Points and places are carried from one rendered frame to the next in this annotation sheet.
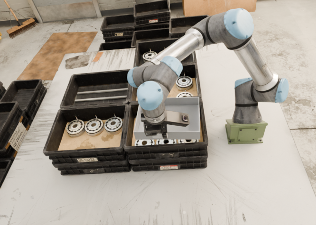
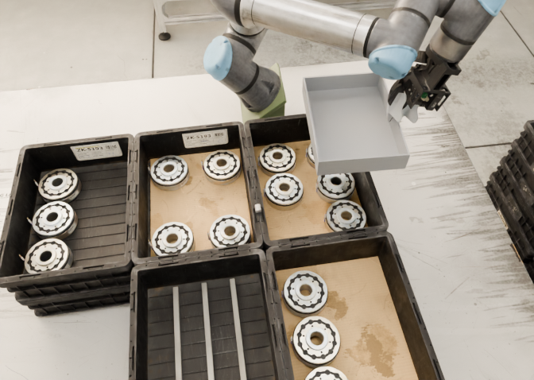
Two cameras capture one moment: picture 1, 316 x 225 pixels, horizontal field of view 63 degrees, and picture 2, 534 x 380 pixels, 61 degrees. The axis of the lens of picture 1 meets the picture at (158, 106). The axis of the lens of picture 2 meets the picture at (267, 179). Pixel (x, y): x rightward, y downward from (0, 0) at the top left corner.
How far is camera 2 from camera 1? 1.31 m
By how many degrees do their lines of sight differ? 62
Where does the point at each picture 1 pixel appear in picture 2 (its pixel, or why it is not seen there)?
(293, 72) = not seen: hidden behind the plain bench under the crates
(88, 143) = (360, 347)
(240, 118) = (269, 89)
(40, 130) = not seen: outside the picture
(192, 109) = (318, 98)
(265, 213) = not seen: hidden behind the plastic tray
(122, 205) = (436, 273)
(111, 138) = (337, 295)
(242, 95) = (246, 64)
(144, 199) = (413, 240)
